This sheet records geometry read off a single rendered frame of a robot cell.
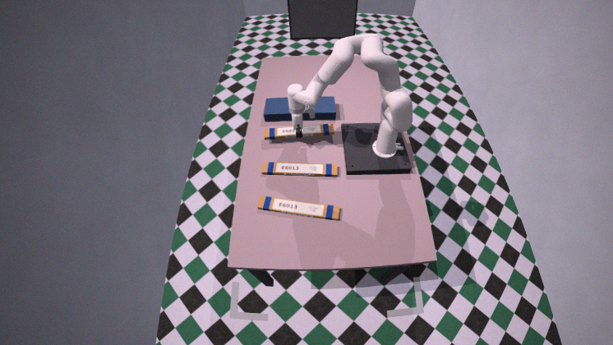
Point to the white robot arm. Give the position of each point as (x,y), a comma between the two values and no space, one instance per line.
(400,105)

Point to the tan rectangular pack with blue bands and white label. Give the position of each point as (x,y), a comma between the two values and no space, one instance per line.
(288,132)

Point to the orange flat pack with blue bands and white label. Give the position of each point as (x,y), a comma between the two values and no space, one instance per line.
(300,169)

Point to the orange box with blue bands and white label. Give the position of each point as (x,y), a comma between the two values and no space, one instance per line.
(298,208)

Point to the blue rectangular block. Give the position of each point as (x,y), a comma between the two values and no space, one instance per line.
(277,109)

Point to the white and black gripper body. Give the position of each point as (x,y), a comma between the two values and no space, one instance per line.
(297,119)

